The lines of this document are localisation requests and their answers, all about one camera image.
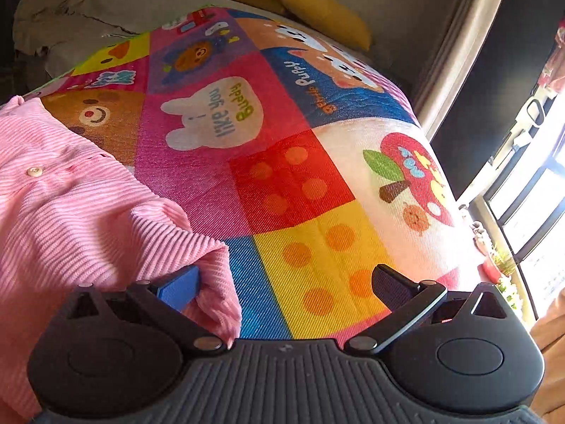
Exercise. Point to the pink hanging cloth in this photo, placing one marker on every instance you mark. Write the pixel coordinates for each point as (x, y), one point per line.
(556, 57)

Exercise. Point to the pink ribbed top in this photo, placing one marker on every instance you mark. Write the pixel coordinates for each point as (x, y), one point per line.
(88, 229)

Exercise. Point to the beige bed sheet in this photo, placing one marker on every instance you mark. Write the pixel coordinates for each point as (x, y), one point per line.
(110, 9)

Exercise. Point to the colourful printed blanket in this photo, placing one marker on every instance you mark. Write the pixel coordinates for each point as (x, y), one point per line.
(309, 141)

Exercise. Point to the white hanging hook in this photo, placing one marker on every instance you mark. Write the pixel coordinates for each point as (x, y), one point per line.
(532, 115)

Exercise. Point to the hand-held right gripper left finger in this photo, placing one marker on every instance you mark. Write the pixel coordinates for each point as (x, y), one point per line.
(178, 287)

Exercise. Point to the beige curtain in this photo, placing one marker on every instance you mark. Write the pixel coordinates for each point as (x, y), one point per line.
(463, 53)

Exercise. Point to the black window grille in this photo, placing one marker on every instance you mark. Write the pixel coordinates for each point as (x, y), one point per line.
(490, 205)

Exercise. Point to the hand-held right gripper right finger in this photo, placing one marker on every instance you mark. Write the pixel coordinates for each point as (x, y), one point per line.
(390, 287)

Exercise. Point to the red plant pot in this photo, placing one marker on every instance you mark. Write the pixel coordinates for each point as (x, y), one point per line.
(492, 270)

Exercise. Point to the small sill ornament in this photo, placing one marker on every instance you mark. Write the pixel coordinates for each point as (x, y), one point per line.
(480, 234)

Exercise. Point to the tan cloth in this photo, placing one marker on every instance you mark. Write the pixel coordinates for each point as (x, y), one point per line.
(551, 362)

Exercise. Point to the black panel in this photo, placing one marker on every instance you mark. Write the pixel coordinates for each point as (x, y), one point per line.
(507, 75)

